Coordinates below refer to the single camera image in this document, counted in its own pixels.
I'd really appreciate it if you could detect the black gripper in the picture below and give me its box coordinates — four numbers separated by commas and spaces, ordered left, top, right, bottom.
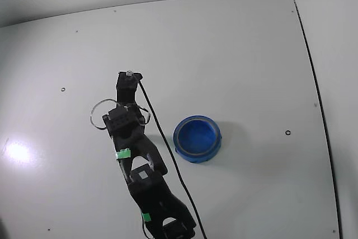
102, 104, 145, 139

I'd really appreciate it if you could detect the blue tape roll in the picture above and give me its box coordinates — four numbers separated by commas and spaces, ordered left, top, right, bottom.
172, 115, 223, 164

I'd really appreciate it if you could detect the small white servo wire loop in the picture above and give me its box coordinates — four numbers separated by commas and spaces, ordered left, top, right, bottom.
136, 104, 152, 126

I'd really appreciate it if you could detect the large white servo wire loop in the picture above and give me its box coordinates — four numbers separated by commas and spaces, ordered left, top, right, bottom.
89, 98, 121, 131

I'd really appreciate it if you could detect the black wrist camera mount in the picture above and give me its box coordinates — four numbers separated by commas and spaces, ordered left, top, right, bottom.
115, 70, 144, 109

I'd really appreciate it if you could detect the black camera cable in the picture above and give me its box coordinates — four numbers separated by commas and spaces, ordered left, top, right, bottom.
136, 76, 208, 239

